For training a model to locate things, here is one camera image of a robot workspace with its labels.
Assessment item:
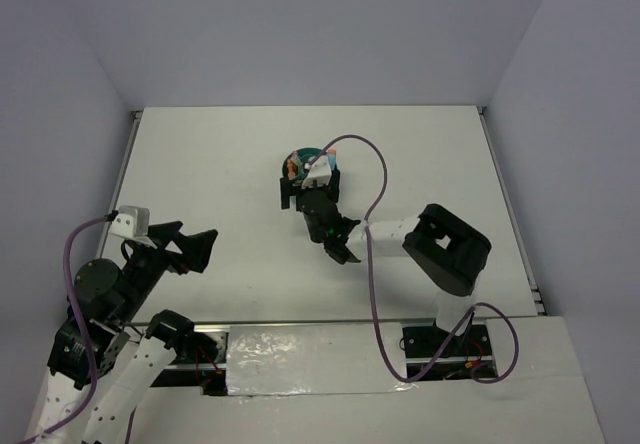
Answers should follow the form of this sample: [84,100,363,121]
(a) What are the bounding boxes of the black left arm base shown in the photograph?
[151,328,229,397]

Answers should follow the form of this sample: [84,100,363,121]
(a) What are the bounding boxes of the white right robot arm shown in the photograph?
[280,157,492,355]

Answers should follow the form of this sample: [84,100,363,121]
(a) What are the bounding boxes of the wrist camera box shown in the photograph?
[109,206,155,248]
[301,155,333,189]

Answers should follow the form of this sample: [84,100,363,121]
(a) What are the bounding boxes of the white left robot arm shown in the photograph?
[28,211,219,443]

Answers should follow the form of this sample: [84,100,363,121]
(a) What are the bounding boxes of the teal round divided organizer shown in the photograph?
[282,147,320,183]

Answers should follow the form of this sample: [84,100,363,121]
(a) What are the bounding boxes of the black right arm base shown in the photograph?
[399,321,501,383]

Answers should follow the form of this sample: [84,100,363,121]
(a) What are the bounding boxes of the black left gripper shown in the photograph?
[116,221,219,322]

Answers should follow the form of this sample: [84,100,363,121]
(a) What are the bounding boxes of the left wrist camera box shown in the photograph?
[109,206,155,248]

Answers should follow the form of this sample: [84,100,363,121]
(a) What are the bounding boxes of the orange capsule correction tape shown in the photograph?
[286,160,297,180]

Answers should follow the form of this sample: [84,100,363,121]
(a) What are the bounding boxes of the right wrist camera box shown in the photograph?
[301,155,333,189]

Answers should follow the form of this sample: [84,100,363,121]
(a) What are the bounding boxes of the silver foil tape sheet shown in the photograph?
[226,323,412,397]

